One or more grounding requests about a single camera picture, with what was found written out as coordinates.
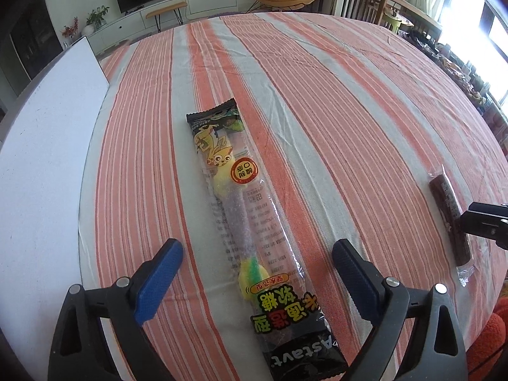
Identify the dark red meat stick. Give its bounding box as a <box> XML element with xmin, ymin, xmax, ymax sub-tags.
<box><xmin>429</xmin><ymin>164</ymin><xmax>474</xmax><ymax>287</ymax></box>

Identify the long gummy candy packet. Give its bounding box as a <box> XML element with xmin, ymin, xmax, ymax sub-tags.
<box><xmin>186</xmin><ymin>99</ymin><xmax>348</xmax><ymax>380</ymax></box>

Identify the orange fuzzy cushion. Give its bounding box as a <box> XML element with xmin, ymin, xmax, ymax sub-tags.
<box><xmin>467</xmin><ymin>297</ymin><xmax>507</xmax><ymax>380</ymax></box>

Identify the striped orange white tablecloth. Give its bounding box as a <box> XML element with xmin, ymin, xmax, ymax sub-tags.
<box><xmin>79</xmin><ymin>13</ymin><xmax>507</xmax><ymax>380</ymax></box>

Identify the white foam board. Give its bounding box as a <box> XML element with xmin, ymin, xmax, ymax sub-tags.
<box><xmin>1</xmin><ymin>39</ymin><xmax>109</xmax><ymax>380</ymax></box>

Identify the cluttered wooden side table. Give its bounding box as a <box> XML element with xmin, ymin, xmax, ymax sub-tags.
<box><xmin>385</xmin><ymin>0</ymin><xmax>507</xmax><ymax>147</ymax></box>

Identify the wooden slatted chair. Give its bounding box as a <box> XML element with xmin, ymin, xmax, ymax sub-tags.
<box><xmin>331</xmin><ymin>0</ymin><xmax>387</xmax><ymax>25</ymax></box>

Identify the red flower plant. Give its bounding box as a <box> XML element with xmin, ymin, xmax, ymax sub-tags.
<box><xmin>61</xmin><ymin>17</ymin><xmax>79</xmax><ymax>46</ymax></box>

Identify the white tv cabinet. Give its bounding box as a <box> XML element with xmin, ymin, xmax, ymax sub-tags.
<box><xmin>87</xmin><ymin>0</ymin><xmax>238</xmax><ymax>54</ymax></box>

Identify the white vase green plant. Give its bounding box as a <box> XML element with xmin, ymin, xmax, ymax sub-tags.
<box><xmin>82</xmin><ymin>5</ymin><xmax>109</xmax><ymax>36</ymax></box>

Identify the small wooden bench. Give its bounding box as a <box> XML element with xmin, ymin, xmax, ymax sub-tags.
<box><xmin>145</xmin><ymin>0</ymin><xmax>188</xmax><ymax>33</ymax></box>

